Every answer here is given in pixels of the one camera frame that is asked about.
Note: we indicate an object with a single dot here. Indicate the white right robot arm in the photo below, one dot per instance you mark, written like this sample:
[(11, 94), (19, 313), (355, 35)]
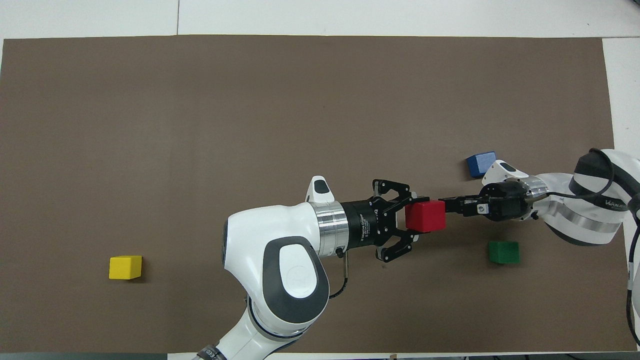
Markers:
[(585, 215)]

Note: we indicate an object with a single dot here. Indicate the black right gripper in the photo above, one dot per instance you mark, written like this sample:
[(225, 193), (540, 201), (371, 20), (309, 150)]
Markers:
[(505, 202)]

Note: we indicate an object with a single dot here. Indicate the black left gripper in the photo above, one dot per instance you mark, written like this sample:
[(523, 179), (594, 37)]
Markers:
[(367, 222)]

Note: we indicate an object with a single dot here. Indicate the brown table mat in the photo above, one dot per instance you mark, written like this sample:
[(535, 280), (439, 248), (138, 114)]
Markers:
[(200, 125)]

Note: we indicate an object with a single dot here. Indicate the red wooden block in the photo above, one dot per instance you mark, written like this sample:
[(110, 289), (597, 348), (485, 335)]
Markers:
[(426, 216)]

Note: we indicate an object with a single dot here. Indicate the green wooden block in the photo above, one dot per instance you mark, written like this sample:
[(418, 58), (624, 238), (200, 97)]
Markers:
[(504, 252)]

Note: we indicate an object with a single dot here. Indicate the yellow wooden block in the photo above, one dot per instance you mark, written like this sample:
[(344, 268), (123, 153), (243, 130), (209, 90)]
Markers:
[(125, 267)]

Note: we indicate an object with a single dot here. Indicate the blue wooden block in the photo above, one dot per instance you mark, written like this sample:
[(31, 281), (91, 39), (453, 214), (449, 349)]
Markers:
[(479, 162)]

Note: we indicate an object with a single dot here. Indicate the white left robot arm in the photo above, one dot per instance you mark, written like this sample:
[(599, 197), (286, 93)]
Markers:
[(270, 270)]

